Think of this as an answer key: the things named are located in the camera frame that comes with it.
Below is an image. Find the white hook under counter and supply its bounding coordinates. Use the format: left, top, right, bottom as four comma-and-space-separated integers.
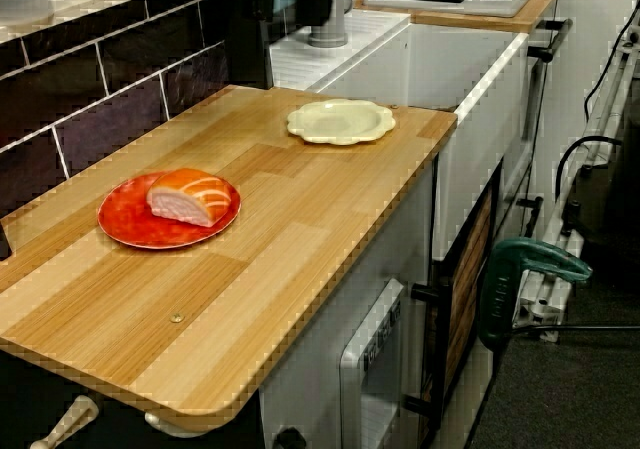
144, 411, 211, 438

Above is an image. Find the black oven door handle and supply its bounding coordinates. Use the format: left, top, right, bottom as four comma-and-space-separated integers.
404, 274, 454, 420

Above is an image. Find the cream scalloped plate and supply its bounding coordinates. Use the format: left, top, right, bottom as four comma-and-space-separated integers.
285, 98, 396, 146

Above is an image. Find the black round knob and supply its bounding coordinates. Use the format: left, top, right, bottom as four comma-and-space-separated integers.
273, 427, 307, 449

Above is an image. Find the red round plate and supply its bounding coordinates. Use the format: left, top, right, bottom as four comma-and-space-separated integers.
97, 171, 242, 250

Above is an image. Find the aluminium frame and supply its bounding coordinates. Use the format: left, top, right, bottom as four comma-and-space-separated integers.
514, 33, 640, 343

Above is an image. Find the grey toy faucet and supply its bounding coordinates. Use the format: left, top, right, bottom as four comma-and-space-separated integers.
307, 0, 354, 49

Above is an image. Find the black looped cable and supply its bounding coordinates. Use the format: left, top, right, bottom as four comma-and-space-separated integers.
553, 136, 624, 211

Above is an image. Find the green clamp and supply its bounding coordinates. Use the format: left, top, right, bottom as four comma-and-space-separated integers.
477, 237, 594, 353

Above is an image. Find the long black bar handle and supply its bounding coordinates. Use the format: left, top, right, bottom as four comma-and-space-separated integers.
527, 17, 574, 63

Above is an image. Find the salmon sushi toy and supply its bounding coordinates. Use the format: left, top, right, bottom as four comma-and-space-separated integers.
145, 167, 236, 229

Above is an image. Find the thin black hanging cable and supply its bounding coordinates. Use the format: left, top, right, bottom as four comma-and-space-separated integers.
583, 6, 640, 121

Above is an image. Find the cream wooden peg handle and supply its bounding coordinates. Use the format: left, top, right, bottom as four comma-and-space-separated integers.
29, 394, 100, 449

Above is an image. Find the short black cabinet handle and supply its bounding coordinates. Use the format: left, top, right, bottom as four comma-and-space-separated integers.
517, 196, 545, 238

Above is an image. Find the black upright panel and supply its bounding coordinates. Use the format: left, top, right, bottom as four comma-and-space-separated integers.
224, 0, 274, 90
0, 217, 14, 261

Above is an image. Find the wooden oven door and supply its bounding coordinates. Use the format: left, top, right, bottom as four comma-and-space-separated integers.
432, 161, 504, 430

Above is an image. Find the white toy sink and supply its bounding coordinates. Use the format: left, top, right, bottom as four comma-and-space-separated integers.
269, 9, 531, 263

